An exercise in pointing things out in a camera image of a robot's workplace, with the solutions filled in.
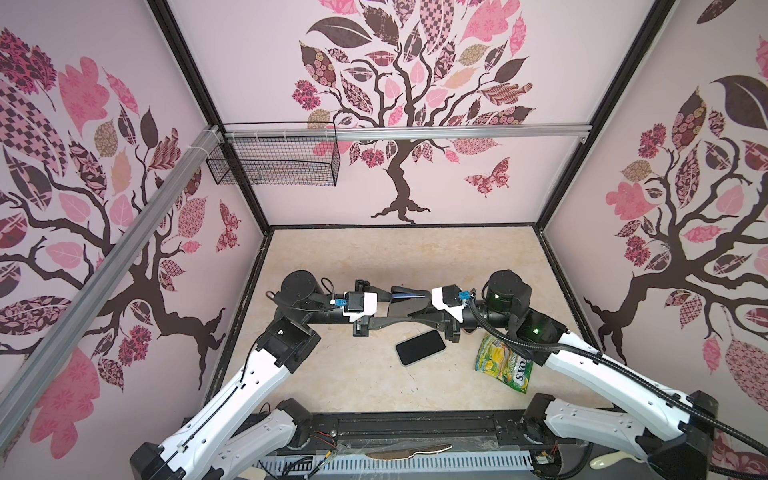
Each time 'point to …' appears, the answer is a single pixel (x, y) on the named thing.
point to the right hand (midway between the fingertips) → (412, 307)
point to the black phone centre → (420, 347)
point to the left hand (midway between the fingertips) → (412, 312)
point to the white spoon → (604, 461)
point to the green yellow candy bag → (497, 360)
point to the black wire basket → (277, 154)
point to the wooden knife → (402, 455)
